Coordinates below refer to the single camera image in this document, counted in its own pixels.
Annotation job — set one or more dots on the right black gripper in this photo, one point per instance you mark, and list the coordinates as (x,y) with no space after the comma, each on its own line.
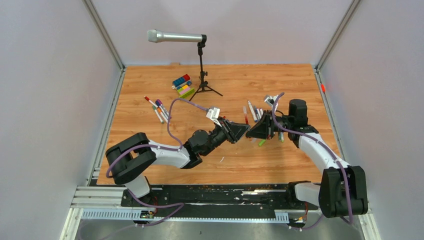
(261,129)

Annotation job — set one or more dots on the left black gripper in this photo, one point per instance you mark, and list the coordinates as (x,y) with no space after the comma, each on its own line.
(233,132)

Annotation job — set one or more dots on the translucent blue pen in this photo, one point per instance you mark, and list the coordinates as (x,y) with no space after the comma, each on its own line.
(257,112)

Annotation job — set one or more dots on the white marker blue end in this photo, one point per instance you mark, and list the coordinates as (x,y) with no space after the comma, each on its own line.
(253,113)

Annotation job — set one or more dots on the translucent red pen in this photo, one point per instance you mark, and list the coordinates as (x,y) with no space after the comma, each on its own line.
(245,115)

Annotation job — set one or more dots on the white marker dark green cap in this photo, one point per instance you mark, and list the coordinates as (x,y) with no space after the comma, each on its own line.
(158,115)

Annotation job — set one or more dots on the white marker red tip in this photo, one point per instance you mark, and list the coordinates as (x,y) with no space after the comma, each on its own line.
(150,101)

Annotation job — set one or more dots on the white marker orange cap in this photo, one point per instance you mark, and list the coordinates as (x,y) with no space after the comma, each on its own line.
(163,115)

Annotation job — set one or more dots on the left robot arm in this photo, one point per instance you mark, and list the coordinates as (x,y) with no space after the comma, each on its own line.
(131,157)

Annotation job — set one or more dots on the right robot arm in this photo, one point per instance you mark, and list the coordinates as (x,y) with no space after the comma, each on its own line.
(342,192)

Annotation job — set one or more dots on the black tripod microphone stand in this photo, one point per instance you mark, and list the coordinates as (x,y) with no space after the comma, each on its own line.
(204,85)

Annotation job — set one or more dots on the green yellow pink block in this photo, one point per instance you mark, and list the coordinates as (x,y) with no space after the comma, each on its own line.
(185,91)

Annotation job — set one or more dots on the blue red toy train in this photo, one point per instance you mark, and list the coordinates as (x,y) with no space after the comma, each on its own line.
(184,80)

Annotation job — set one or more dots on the silver microphone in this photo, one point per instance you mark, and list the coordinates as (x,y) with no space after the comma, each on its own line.
(157,36)

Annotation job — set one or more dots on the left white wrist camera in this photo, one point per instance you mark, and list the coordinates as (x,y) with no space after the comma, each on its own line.
(213,114)

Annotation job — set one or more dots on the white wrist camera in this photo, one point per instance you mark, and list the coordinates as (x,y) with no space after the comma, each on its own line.
(271,101)
(213,114)

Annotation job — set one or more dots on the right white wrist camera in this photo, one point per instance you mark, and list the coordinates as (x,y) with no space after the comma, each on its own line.
(271,101)

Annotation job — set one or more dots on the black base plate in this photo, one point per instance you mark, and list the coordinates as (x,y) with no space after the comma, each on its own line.
(227,201)

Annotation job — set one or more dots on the aluminium frame rail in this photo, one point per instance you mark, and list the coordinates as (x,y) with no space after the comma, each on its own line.
(115,203)

